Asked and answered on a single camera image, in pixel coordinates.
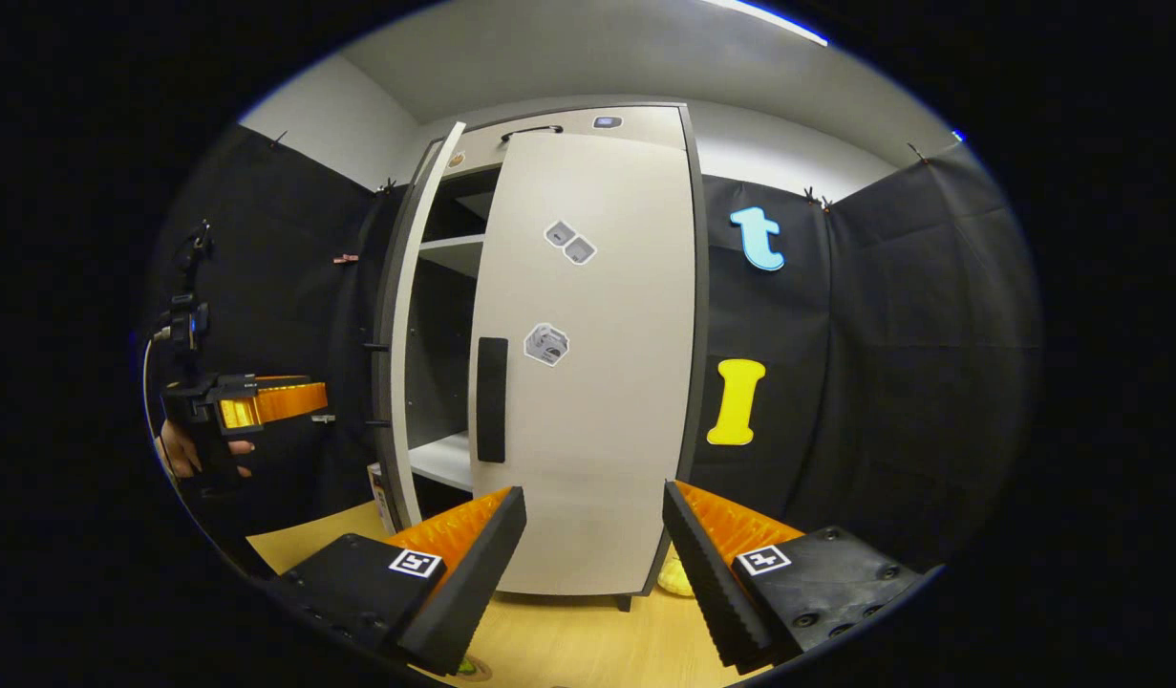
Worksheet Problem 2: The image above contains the black door handle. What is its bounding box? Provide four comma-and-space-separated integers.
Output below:
362, 341, 391, 428
476, 335, 510, 465

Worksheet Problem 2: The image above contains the white cabinet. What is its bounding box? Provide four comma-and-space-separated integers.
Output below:
373, 102, 711, 613

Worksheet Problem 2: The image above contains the white cabinet door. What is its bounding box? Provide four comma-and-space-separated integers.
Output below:
373, 121, 467, 532
468, 132, 695, 598

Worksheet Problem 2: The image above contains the pale yellow object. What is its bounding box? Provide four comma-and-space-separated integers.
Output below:
655, 548, 696, 599

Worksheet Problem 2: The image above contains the white cabinet drawer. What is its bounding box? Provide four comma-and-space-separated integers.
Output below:
441, 105, 690, 175

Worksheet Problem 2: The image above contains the white cabinet shelf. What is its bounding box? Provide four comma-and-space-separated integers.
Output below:
408, 430, 475, 493
418, 234, 486, 279

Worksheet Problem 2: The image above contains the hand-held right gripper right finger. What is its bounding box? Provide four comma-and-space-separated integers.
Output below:
662, 480, 934, 676

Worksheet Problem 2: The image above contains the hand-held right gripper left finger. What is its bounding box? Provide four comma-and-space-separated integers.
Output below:
266, 485, 529, 677

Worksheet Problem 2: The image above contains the small cardboard box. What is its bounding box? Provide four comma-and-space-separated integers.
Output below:
365, 462, 398, 535

